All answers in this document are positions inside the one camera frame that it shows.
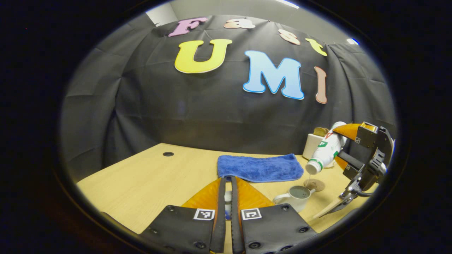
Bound white teacup lid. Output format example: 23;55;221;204
224;190;233;221

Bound white water bottle green label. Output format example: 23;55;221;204
305;121;349;175

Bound blue towel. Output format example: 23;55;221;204
216;153;304;183

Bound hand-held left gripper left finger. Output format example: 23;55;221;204
139;177;227;254

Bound round brown coaster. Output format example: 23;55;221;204
304;178;326;192

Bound black backdrop cloth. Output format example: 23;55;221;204
59;14;398;182

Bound white toaster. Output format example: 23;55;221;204
302;133;336;168

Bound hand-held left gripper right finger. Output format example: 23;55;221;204
231;176;319;254

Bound white ceramic teacup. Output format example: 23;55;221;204
272;185;316;213

